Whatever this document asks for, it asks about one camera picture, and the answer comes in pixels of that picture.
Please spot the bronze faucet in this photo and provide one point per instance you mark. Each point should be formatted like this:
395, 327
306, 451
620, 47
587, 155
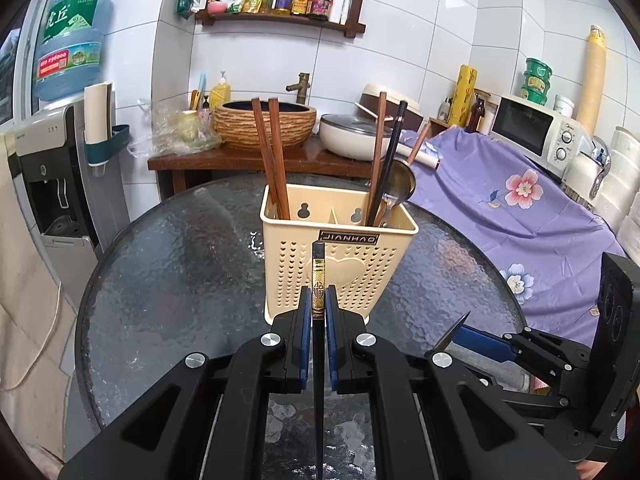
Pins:
302, 87

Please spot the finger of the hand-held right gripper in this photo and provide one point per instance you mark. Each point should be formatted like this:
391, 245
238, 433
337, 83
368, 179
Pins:
485, 344
452, 332

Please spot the blue water jug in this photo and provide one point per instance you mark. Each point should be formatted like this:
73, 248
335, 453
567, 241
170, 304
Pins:
70, 45

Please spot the brown white rice cooker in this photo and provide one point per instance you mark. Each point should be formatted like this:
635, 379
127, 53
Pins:
395, 95

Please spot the water dispenser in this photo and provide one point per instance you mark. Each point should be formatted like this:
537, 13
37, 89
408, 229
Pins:
50, 175

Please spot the steel spoon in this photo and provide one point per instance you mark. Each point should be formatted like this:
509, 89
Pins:
387, 210

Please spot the teal wall holder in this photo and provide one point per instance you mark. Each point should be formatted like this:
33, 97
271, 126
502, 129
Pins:
112, 142

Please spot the wooden box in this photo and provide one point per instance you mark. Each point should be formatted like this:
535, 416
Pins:
492, 105

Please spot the white squeeze bottle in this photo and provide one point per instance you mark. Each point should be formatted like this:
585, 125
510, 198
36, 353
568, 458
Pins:
336, 7

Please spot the white microwave oven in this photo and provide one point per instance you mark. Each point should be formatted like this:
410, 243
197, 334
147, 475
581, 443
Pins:
525, 127

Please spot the woven pattern sink basin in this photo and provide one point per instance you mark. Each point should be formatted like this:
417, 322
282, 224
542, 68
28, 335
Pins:
235, 127

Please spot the white rice paddle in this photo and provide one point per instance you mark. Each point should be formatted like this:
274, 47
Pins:
365, 109

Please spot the beige cloth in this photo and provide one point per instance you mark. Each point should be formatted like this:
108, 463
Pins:
25, 270

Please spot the cream plastic utensil holder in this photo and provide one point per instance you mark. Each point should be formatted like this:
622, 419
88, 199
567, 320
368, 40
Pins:
350, 270

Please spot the white electric kettle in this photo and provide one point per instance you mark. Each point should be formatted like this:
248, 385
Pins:
582, 175

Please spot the white jar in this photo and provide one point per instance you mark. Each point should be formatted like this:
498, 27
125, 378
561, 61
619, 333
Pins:
564, 106

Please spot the dark wooden sink counter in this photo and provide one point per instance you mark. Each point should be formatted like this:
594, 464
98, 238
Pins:
215, 162

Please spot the blue toothbrush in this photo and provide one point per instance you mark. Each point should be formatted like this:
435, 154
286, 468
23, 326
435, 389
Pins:
201, 90

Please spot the pink small bowl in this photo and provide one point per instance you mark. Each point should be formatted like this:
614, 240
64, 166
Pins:
216, 6

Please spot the brown glass bottle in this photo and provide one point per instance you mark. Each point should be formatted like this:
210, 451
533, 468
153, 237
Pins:
476, 117

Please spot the stacks of white paper bowls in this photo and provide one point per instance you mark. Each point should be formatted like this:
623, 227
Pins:
622, 185

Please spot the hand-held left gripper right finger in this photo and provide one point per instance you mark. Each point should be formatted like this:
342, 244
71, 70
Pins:
332, 340

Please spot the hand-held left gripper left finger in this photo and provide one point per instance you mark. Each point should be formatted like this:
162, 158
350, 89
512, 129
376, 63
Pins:
304, 340

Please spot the small clear bottle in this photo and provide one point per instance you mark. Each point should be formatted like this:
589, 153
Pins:
444, 110

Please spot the purple floral cloth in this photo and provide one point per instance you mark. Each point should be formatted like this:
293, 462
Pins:
500, 240

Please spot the yellow wrap roll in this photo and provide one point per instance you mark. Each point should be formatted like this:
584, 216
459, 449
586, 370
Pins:
462, 95

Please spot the clear plastic bags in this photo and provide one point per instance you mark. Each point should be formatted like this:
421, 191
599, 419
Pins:
160, 130

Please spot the yellow soap pump bottle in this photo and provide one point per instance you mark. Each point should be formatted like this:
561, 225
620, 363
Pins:
220, 95

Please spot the white pot with glass lid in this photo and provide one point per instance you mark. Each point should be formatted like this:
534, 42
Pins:
345, 140

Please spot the black chopstick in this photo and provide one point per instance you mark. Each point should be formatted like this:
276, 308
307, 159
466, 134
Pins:
318, 280
395, 145

